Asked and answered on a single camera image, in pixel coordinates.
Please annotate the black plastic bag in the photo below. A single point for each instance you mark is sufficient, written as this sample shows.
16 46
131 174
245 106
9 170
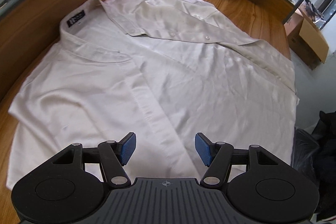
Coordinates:
304 153

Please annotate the cream short-sleeved shirt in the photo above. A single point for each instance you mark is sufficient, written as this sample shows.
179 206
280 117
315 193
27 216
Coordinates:
157 77

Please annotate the cardboard box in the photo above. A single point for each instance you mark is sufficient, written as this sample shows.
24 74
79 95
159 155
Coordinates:
309 37

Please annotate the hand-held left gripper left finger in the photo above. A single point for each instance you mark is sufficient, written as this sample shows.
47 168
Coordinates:
128 148

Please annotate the dark cloth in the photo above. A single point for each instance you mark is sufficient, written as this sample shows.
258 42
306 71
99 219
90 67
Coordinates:
328 140

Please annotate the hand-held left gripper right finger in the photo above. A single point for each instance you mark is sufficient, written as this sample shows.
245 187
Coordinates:
203 148

